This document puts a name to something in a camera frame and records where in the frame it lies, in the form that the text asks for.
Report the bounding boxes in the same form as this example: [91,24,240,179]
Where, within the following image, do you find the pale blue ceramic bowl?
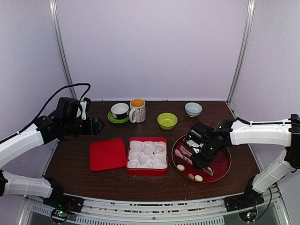
[185,102,203,118]

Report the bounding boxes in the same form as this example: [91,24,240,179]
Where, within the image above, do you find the left aluminium frame post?
[49,0,73,85]

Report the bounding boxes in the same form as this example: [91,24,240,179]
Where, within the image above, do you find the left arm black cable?
[14,83,91,139]

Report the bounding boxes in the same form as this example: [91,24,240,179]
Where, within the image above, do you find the white spiral chocolate left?
[177,165,185,171]

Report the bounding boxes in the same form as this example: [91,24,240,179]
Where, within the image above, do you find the tan caramel chocolate front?
[188,173,195,180]

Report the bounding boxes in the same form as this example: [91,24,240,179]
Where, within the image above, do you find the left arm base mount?
[42,195,84,225]

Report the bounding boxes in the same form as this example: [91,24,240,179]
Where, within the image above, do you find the lime green bowl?
[157,112,178,130]

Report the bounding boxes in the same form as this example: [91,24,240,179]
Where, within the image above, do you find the aluminium front rail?
[23,185,282,225]

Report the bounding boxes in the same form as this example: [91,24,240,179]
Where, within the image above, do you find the pink tongs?
[174,145,215,176]

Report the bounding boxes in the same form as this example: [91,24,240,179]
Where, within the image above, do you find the light brown chocolate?
[156,146,164,152]

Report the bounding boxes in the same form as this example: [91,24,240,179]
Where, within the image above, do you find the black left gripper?
[62,116,105,136]

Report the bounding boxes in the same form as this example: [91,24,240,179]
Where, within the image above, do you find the patterned mug yellow inside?
[129,99,146,123]

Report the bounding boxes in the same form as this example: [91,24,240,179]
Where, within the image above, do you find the white spiral chocolate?
[195,175,203,182]
[177,165,185,171]

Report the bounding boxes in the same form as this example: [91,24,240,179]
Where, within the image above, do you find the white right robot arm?
[187,114,300,207]

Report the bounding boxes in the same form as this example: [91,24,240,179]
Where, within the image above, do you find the white dark-banded cup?
[110,103,129,120]

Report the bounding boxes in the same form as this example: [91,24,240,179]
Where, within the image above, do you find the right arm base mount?
[224,194,264,223]

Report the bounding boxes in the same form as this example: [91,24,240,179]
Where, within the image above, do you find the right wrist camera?
[185,138,203,152]

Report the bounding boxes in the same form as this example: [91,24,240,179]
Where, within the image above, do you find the round red tray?
[171,135,232,183]

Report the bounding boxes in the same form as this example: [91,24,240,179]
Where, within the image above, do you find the red tin lid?
[89,138,127,171]

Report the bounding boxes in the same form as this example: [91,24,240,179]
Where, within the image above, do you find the aluminium frame post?
[49,0,73,85]
[226,0,255,105]

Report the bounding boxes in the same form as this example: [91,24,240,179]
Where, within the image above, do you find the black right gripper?
[190,142,218,170]

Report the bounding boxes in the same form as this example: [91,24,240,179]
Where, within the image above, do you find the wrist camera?
[77,97,91,120]
[185,138,203,152]

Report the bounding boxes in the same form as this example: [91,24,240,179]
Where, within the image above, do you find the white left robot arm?
[0,97,105,209]

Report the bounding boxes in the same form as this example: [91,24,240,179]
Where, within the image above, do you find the red tin box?
[126,137,168,176]

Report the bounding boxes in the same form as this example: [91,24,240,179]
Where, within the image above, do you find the right aluminium frame post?
[226,0,255,105]

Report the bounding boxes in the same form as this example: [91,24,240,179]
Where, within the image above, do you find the dark textured chocolate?
[176,158,183,165]

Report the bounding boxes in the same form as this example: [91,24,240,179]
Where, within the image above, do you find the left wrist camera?
[77,97,91,120]

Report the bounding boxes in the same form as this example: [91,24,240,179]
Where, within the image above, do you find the white spiral chocolate front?
[195,175,203,182]

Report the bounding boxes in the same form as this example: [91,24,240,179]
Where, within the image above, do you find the green saucer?
[107,109,131,123]

